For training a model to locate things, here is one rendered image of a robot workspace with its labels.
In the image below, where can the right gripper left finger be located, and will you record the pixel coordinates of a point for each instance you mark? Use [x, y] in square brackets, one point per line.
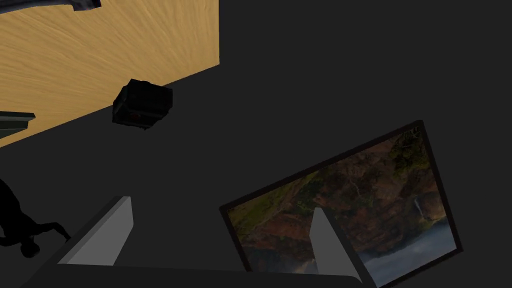
[104, 236]

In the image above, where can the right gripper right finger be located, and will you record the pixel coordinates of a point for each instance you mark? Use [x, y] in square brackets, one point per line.
[328, 248]

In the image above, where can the framed landscape picture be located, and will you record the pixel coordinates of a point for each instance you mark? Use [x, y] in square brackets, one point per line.
[352, 204]

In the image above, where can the black box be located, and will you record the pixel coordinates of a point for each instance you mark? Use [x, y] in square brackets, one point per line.
[142, 104]

